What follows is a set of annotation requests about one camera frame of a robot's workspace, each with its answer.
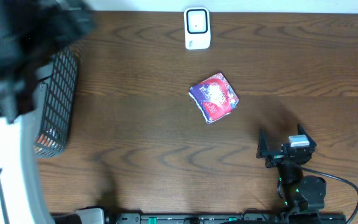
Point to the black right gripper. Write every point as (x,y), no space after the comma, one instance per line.
(263,147)

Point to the purple red snack packet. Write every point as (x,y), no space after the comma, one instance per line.
(214,97)

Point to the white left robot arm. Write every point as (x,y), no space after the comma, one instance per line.
(38,79)

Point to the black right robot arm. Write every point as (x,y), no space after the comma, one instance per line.
(303,194)

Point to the grey plastic mesh basket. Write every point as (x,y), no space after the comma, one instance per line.
(58,96)

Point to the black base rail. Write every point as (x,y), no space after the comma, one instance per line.
(251,215)

